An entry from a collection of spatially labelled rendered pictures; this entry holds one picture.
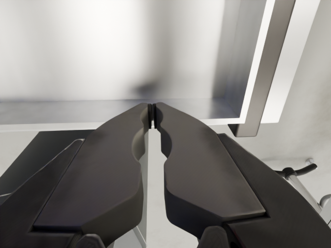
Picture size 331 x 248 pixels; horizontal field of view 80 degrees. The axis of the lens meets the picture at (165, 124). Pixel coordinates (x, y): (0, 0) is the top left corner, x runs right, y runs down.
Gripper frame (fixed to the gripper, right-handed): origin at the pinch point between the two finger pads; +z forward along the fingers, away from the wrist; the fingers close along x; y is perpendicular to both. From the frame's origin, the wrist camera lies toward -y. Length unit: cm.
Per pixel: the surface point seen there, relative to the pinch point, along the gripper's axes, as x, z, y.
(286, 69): 10.3, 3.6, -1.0
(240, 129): 6.6, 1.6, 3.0
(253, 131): 7.7, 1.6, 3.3
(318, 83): 93, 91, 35
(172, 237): 12, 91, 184
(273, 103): 10.0, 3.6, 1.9
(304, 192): 87, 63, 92
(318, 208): 87, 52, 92
